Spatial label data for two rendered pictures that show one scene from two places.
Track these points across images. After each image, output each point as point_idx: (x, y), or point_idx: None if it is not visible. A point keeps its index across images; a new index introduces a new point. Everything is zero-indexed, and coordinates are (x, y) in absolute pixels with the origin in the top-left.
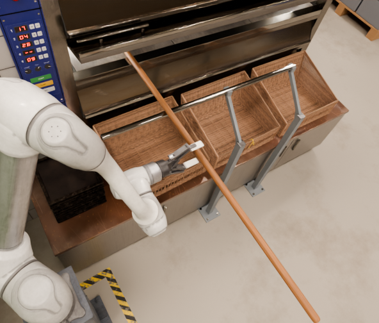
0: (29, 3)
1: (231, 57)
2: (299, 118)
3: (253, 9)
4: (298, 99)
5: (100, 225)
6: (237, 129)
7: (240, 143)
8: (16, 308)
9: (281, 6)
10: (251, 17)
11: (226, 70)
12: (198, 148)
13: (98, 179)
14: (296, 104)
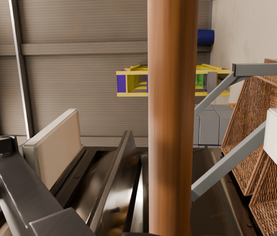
0: None
1: (219, 233)
2: (236, 66)
3: (90, 213)
4: (213, 90)
5: None
6: (258, 128)
7: None
8: None
9: (108, 181)
10: (100, 212)
11: (239, 233)
12: (62, 119)
13: None
14: (220, 88)
